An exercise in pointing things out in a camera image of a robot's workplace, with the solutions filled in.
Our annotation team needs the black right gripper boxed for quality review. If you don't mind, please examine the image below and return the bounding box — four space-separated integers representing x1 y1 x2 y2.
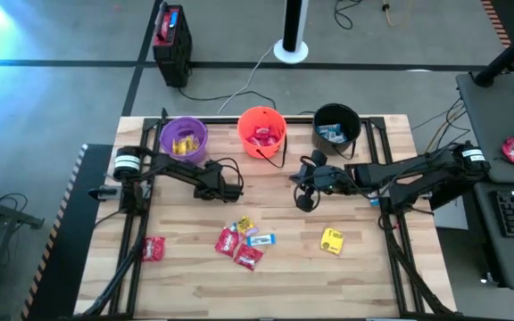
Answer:
288 149 352 213

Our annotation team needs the purple plastic bucket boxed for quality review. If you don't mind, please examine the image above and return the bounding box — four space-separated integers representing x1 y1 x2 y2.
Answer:
159 116 210 166

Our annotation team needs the orange pumpkin face bucket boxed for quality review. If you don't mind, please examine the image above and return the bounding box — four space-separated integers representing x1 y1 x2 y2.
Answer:
236 105 289 169

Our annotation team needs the black plastic bucket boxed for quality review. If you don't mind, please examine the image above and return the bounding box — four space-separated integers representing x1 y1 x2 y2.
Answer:
312 103 363 161

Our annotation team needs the white base floor stand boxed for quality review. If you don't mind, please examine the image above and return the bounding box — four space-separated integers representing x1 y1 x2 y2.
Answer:
272 0 311 65

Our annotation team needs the black and red toolbox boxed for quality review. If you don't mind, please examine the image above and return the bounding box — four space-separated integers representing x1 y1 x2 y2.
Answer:
152 2 194 88

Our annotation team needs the red box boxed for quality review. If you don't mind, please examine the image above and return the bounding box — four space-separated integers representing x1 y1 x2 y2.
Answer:
153 6 182 47

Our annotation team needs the black hazard striped platform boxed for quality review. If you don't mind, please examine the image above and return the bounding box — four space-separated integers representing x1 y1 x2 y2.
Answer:
20 142 115 321

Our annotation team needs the grey side desk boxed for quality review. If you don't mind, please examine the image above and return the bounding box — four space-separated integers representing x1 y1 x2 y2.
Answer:
455 70 514 185

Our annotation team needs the grey low desk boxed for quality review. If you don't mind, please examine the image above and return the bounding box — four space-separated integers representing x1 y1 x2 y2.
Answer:
473 180 514 291

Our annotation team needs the black floor stand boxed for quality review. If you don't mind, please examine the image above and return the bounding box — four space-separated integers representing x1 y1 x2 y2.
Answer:
0 177 46 286

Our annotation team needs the black slanted pole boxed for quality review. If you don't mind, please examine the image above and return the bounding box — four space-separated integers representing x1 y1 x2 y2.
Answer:
473 20 514 89

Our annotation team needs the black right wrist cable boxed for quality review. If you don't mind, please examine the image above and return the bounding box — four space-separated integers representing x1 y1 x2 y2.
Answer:
292 181 321 213

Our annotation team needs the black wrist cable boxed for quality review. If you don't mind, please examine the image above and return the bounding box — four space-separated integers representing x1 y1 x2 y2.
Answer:
292 181 321 213
211 156 245 191

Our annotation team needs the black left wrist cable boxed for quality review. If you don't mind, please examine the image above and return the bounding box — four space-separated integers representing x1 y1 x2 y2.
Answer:
211 156 245 191

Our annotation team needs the white floor cable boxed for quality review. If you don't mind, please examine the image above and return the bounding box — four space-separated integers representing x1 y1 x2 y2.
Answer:
215 43 277 116

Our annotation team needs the black cable bundle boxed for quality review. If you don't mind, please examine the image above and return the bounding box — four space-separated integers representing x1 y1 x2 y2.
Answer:
410 97 472 157

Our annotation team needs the black coiled floor cable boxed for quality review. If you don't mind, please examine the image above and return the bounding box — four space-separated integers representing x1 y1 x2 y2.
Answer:
332 0 365 31

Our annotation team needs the yellow floor cable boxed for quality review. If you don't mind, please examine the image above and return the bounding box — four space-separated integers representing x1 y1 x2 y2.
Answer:
380 0 414 28

